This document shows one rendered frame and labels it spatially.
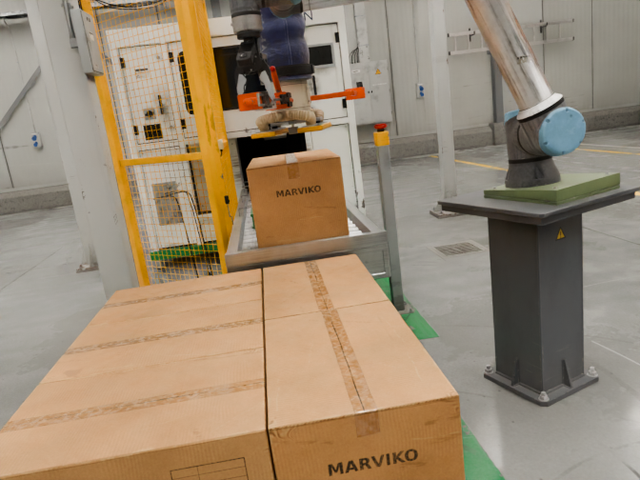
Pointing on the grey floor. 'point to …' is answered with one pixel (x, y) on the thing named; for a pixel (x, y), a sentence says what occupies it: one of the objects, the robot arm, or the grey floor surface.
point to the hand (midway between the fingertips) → (256, 100)
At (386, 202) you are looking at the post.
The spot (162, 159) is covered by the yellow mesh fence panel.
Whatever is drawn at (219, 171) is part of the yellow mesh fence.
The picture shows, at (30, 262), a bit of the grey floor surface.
